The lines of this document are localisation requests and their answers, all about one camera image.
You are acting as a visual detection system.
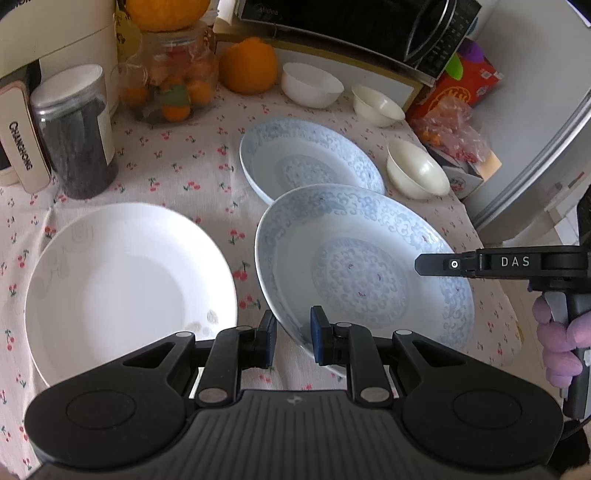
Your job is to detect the clear plastic jar dark contents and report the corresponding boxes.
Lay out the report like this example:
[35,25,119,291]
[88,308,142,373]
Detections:
[30,65,120,200]

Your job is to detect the black microwave oven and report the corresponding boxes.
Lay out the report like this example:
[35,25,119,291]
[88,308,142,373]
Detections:
[233,0,483,88]

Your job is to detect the white ceramic bowl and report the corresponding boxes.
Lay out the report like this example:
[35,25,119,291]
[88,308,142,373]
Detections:
[281,62,345,110]

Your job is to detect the cream ceramic bowl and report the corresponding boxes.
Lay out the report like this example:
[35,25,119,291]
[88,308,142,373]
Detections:
[352,84,406,128]
[386,139,451,200]

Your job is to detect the orange fruit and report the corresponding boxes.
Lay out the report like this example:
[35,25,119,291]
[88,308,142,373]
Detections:
[219,38,279,95]
[124,0,211,33]

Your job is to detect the yellow paper tag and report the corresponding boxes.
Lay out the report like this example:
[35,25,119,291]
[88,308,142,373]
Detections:
[112,9,142,62]

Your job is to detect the glass jar of small fruits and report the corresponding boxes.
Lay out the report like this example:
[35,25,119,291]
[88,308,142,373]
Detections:
[117,21,218,126]

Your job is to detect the person's right hand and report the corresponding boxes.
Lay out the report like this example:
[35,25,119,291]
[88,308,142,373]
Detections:
[532,295,591,393]

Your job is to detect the cherry print tablecloth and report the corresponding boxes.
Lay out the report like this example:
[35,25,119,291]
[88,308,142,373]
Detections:
[0,78,522,462]

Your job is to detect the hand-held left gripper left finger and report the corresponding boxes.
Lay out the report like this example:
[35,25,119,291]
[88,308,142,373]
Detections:
[122,310,278,408]

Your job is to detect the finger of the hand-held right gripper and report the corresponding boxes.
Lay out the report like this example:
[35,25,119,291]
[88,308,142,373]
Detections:
[414,251,481,278]

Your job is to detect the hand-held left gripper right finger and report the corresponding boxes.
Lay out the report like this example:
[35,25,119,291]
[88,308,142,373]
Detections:
[310,305,467,407]

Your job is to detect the clear plastic snack bag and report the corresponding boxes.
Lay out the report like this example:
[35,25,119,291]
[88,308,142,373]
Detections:
[409,99,491,163]

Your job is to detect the blue patterned plate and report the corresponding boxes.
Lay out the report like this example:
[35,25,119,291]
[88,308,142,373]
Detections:
[239,117,386,206]
[254,185,476,377]

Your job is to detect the plain white plate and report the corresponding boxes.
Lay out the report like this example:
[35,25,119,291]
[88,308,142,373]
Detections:
[24,202,239,388]

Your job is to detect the white and black air fryer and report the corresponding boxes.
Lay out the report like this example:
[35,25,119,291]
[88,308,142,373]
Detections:
[0,0,122,195]

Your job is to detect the red cardboard box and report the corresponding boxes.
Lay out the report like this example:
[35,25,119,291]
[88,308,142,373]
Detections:
[406,62,502,134]

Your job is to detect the silver refrigerator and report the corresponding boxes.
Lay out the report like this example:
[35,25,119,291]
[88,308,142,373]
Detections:
[471,69,591,245]

